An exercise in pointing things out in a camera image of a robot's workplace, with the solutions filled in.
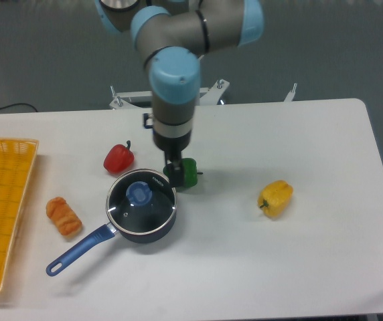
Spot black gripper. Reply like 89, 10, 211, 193
153, 130, 192, 187

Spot glass lid blue knob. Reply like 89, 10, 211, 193
106, 169, 177, 233

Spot dark blue saucepan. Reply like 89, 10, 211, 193
46, 169, 178, 277

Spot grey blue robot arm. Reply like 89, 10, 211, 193
95, 1, 264, 187

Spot green bell pepper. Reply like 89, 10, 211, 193
176, 158, 203, 188

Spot red bell pepper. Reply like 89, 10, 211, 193
103, 140, 135, 174

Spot yellow bell pepper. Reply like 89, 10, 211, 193
257, 180, 293, 219

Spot toy croissant bread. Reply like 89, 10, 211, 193
46, 197, 82, 238

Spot white bracket right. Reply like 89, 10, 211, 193
284, 82, 297, 102

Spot black floor cable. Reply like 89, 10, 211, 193
0, 102, 38, 112

